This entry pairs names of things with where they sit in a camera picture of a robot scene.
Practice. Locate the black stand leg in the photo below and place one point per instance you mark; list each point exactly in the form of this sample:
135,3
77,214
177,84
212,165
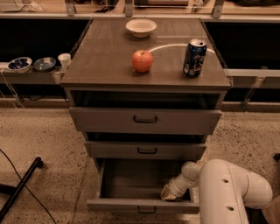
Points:
14,191

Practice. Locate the white paper bowl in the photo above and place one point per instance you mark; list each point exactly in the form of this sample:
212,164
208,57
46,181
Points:
141,28

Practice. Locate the low side shelf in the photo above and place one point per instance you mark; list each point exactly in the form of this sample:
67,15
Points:
31,76

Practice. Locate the grey top drawer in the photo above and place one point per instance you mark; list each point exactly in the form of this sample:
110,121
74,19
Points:
145,120

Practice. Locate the grey drawer cabinet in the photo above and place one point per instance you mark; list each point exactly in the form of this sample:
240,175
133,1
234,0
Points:
102,76

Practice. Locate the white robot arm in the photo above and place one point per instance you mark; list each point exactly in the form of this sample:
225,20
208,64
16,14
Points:
226,190

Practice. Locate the white paper cup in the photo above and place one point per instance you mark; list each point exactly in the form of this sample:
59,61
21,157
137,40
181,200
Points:
65,60

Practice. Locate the dark blue bowl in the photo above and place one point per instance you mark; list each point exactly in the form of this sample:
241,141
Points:
46,64

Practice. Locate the grey middle drawer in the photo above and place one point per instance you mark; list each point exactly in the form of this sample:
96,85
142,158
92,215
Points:
134,150

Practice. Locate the grey drawer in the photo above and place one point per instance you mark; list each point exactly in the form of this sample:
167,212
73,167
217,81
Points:
134,150
134,186
145,120

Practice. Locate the grey bottom drawer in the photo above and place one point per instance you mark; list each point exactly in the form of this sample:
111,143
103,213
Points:
134,186

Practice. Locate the blue soda can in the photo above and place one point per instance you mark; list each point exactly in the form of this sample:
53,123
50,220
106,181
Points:
194,57

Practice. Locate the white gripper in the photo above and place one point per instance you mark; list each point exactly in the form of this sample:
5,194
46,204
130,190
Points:
177,189

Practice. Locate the red apple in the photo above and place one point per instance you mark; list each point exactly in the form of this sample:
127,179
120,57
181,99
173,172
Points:
142,61

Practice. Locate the blue patterned bowl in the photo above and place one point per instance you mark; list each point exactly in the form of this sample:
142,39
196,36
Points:
20,65

